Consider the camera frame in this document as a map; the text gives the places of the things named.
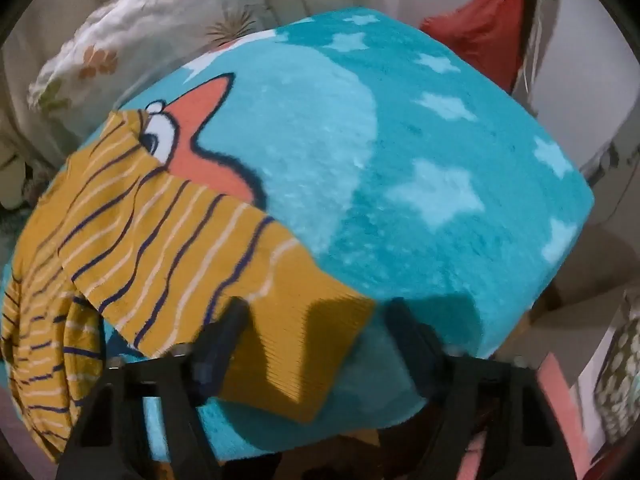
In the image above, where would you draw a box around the green dotted cloth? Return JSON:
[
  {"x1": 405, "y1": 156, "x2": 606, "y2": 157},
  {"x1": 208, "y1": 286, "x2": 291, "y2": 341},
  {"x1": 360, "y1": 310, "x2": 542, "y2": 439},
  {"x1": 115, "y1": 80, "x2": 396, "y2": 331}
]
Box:
[{"x1": 592, "y1": 310, "x2": 640, "y2": 461}]

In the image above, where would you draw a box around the white floral pillow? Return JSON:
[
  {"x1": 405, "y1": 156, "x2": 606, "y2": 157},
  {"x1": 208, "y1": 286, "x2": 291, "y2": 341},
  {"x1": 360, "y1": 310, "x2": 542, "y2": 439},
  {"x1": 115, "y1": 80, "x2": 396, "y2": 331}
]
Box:
[{"x1": 27, "y1": 0, "x2": 281, "y2": 131}]

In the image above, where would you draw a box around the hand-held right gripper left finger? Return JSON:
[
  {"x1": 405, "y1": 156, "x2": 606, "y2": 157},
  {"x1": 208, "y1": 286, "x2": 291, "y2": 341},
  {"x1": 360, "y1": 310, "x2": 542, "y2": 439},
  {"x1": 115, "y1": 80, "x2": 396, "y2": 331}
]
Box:
[{"x1": 55, "y1": 298, "x2": 251, "y2": 480}]

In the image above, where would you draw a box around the red cloth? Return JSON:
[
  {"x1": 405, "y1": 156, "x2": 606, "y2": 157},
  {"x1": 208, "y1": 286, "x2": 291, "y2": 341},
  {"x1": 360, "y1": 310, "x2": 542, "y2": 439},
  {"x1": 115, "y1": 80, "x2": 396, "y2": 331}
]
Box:
[{"x1": 420, "y1": 0, "x2": 526, "y2": 93}]

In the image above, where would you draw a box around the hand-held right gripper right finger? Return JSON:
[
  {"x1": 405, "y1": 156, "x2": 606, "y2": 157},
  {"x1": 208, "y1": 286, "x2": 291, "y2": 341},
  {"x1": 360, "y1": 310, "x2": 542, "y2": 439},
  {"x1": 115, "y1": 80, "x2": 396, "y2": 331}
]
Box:
[{"x1": 385, "y1": 298, "x2": 581, "y2": 480}]

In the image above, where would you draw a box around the pink cloth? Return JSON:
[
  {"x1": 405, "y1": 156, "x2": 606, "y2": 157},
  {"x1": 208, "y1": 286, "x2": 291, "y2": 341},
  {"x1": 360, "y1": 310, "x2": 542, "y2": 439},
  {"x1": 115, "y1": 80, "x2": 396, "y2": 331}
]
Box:
[{"x1": 450, "y1": 355, "x2": 596, "y2": 480}]

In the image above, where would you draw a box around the blue star printed blanket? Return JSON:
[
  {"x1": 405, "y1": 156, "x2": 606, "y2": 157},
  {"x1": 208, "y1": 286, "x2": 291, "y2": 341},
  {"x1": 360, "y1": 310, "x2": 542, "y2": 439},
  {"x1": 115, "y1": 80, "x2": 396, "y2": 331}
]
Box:
[{"x1": 0, "y1": 7, "x2": 596, "y2": 466}]

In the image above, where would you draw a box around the yellow striped small garment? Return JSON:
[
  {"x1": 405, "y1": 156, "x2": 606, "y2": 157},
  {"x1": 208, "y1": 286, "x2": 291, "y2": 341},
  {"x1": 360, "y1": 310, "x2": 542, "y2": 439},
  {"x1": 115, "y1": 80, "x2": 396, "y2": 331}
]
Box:
[{"x1": 0, "y1": 110, "x2": 377, "y2": 466}]

